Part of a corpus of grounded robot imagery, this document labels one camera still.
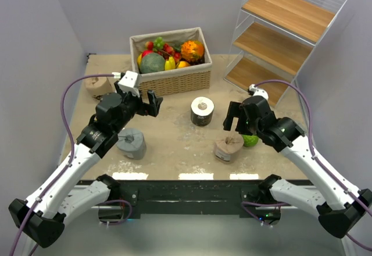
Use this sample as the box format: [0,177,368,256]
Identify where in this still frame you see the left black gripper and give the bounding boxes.
[113,81,162,133]

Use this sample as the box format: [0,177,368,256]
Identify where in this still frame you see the brown paper towel roll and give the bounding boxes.
[213,134,244,163]

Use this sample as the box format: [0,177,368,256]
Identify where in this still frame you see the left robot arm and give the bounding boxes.
[9,80,163,248]

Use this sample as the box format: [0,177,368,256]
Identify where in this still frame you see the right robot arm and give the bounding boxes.
[223,95,371,239]

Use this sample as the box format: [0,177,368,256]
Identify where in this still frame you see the green lime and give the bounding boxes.
[242,135,259,147]

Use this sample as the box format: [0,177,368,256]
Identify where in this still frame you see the green melon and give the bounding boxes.
[139,53,166,74]

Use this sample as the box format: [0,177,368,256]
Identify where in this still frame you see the yellow lemon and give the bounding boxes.
[137,54,142,67]

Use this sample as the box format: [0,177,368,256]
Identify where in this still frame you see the red apple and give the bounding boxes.
[141,50,153,58]

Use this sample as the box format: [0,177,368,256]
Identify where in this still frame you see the yellow bananas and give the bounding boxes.
[164,56,176,71]

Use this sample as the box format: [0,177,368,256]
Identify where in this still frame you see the wicker basket with liner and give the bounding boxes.
[130,27,212,95]

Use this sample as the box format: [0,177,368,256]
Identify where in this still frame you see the orange fruit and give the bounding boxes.
[176,61,190,69]

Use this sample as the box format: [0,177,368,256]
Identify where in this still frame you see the green grapes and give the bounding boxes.
[153,37,164,50]

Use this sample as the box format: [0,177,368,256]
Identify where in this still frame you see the strawberries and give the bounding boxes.
[145,41,181,63]

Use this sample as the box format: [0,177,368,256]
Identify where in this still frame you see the orange pumpkin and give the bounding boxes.
[181,40,205,63]

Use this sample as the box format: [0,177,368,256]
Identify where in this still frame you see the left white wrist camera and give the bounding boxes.
[118,70,141,94]

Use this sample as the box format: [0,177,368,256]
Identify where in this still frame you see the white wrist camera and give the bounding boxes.
[248,84,269,101]
[118,70,141,94]

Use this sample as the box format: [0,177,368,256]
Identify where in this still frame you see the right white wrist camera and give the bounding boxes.
[248,84,269,101]

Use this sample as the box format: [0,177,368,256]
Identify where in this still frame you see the white wire wooden shelf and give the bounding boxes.
[224,0,348,90]

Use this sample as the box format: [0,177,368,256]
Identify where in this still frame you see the black base frame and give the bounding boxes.
[72,177,314,227]

